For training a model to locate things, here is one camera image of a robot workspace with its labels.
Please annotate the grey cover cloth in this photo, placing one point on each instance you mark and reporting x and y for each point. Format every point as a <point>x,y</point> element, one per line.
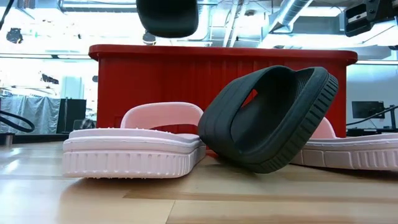
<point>40,115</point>

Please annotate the pink rubber slide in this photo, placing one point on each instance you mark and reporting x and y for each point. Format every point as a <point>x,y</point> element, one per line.
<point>130,155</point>
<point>357,152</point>

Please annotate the black computer monitor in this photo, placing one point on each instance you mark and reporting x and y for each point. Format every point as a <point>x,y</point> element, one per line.
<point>368,109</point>

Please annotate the red plastic bin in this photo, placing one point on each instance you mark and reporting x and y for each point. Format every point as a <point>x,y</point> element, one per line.
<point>155,77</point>

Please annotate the black cabinet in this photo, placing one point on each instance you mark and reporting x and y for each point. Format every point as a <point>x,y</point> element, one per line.
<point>71,115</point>

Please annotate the black rubber slide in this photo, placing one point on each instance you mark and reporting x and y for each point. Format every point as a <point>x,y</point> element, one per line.
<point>168,18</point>
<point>217,130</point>

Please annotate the silver ceiling duct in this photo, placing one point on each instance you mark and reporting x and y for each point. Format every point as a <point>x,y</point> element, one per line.
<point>289,15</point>

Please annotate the black monitor stand pole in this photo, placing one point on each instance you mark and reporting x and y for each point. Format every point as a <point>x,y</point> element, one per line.
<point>393,118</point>

